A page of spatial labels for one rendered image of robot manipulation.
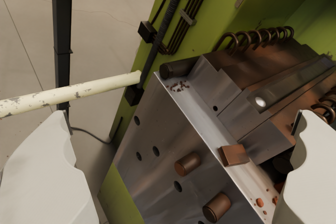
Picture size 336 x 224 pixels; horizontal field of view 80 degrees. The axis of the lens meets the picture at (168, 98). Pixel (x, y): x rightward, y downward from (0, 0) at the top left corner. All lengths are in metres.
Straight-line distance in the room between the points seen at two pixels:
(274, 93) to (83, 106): 1.20
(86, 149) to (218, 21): 1.01
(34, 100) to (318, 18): 0.85
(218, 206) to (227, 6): 0.40
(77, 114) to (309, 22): 1.23
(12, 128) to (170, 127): 1.09
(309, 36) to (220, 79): 0.48
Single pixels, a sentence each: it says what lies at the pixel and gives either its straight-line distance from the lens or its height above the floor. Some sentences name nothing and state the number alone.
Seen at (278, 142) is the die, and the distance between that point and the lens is 0.34.
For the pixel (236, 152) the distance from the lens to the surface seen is 0.35.
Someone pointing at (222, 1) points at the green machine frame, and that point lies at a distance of 0.52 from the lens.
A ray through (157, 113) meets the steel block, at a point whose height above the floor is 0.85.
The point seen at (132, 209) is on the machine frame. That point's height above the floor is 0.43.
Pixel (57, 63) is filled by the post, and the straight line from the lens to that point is 0.87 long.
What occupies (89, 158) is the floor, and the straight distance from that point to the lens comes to 1.26.
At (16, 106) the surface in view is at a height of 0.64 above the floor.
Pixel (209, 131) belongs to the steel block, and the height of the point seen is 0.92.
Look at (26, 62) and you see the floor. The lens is 1.66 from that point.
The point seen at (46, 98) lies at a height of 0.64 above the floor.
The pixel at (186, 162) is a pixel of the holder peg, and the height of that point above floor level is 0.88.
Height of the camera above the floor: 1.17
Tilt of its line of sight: 45 degrees down
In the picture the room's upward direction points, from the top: 32 degrees clockwise
